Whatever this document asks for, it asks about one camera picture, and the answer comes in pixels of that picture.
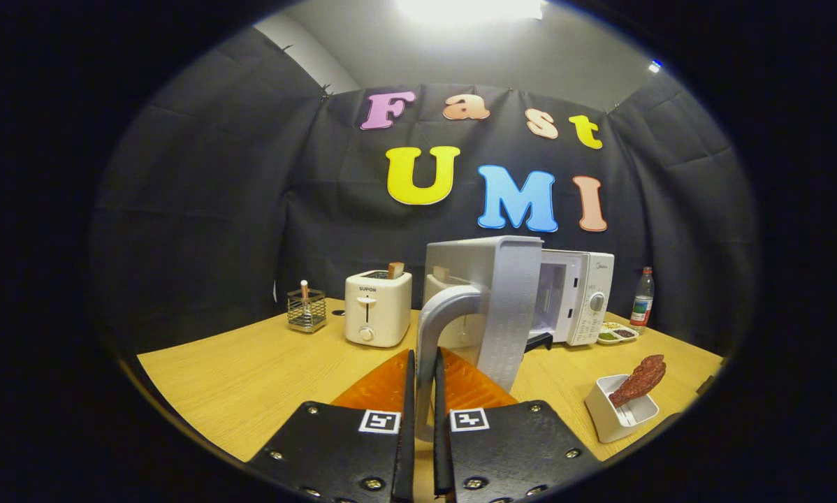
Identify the small dish with green food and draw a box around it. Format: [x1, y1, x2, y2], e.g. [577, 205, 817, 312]
[597, 321, 639, 345]

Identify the clear plastic bottle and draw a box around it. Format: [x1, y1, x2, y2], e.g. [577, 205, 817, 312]
[630, 267, 655, 328]

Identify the white toaster oven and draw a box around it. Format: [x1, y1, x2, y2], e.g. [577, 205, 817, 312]
[415, 235, 615, 442]

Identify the white rectangular tray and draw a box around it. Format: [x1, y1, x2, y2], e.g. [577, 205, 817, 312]
[585, 374, 660, 444]

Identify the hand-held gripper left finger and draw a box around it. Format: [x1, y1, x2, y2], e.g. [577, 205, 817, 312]
[247, 349, 417, 503]

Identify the white pop-up toaster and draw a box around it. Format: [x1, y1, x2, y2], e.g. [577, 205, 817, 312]
[344, 270, 413, 348]

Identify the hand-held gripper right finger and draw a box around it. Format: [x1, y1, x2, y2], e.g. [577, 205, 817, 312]
[432, 347, 604, 503]

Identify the black backdrop cloth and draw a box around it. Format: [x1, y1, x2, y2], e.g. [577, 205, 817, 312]
[90, 27, 760, 357]

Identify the red meat piece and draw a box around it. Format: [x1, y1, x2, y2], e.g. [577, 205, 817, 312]
[609, 354, 667, 408]

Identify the metal wire basket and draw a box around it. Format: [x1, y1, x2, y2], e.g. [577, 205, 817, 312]
[286, 289, 327, 333]

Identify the ceiling light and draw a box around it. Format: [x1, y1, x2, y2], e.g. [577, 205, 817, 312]
[394, 0, 545, 22]

